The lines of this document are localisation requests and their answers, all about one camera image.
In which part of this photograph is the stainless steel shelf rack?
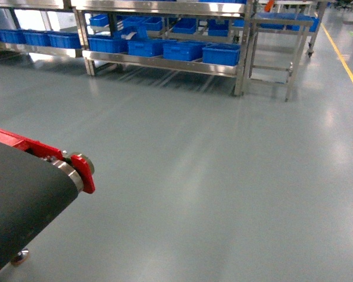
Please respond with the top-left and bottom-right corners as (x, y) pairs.
(0, 1), (254, 96)

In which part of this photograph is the blue plastic bin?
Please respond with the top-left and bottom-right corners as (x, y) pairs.
(202, 44), (241, 66)
(163, 41), (212, 61)
(127, 39), (177, 57)
(88, 35), (128, 53)

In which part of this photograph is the blue plastic bin rightmost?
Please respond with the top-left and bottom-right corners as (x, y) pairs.
(202, 44), (241, 66)

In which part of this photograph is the stainless steel side table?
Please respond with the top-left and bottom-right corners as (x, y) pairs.
(245, 12), (317, 102)

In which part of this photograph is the dark conveyor belt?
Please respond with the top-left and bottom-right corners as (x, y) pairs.
(0, 143), (78, 270)

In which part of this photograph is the red conveyor end bracket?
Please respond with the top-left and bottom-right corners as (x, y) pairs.
(0, 129), (95, 194)

